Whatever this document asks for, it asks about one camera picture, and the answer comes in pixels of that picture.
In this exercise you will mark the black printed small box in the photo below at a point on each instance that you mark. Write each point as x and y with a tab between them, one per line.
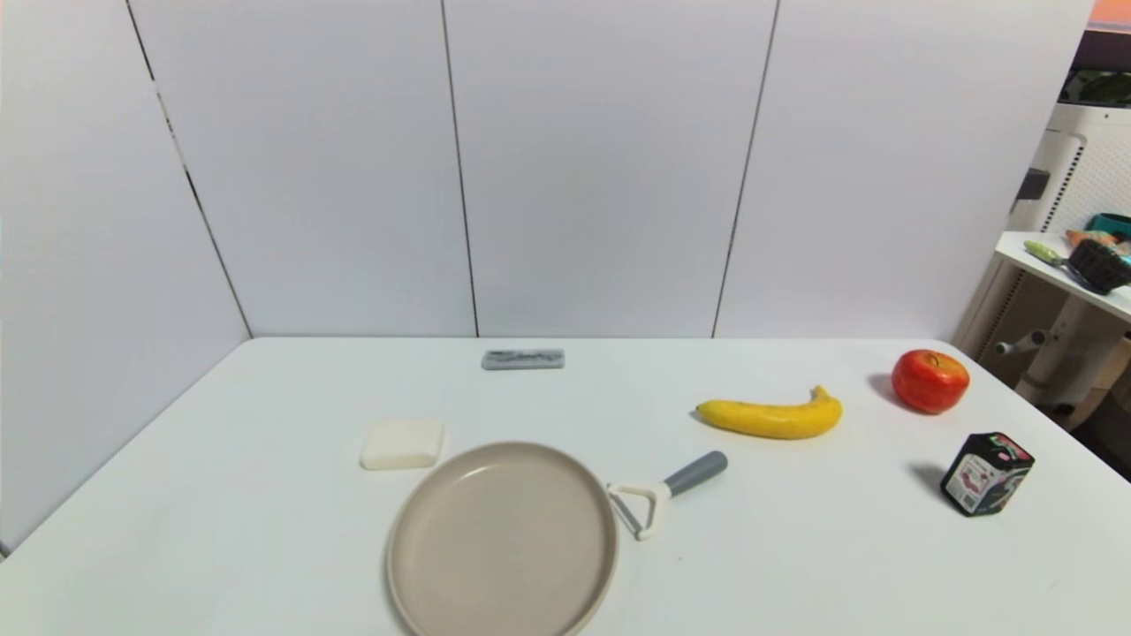
985	475

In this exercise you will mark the black small basket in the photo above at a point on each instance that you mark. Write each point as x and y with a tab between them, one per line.
1098	265

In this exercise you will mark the orange small item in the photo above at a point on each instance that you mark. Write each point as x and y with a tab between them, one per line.
1089	237

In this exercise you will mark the white perforated panel unit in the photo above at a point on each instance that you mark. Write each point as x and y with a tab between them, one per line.
1082	168

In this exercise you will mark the beige brown round plate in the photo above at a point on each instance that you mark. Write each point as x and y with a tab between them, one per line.
504	539

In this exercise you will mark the white side table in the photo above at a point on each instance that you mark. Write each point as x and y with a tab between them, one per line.
1074	327

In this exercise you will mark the cream white soap bar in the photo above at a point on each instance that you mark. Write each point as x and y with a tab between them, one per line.
402	443

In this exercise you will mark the teal container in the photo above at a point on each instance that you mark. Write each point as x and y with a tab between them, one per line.
1112	223

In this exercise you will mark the red apple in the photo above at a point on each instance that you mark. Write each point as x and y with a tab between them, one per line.
928	382

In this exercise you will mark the yellow banana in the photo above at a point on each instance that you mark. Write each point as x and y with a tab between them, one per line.
773	419

